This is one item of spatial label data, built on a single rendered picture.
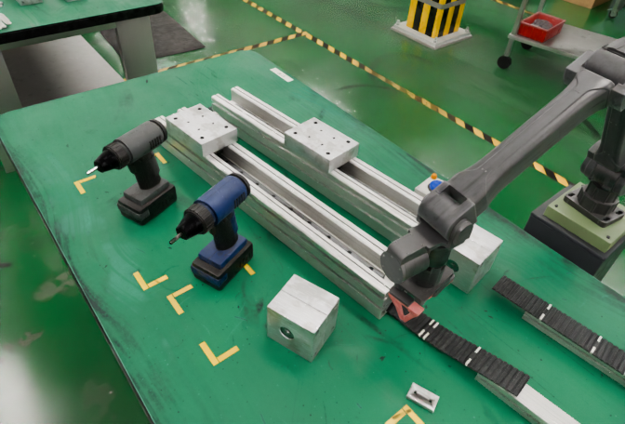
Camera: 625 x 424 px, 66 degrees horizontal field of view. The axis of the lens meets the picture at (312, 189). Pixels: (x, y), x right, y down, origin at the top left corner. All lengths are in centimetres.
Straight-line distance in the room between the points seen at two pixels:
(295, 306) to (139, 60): 190
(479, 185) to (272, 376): 49
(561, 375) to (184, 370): 69
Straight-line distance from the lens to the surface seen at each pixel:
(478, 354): 98
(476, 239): 108
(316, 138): 122
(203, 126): 126
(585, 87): 92
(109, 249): 116
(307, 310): 88
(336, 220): 105
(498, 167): 82
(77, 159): 144
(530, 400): 97
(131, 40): 253
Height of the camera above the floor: 159
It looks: 41 degrees down
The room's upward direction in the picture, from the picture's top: 4 degrees clockwise
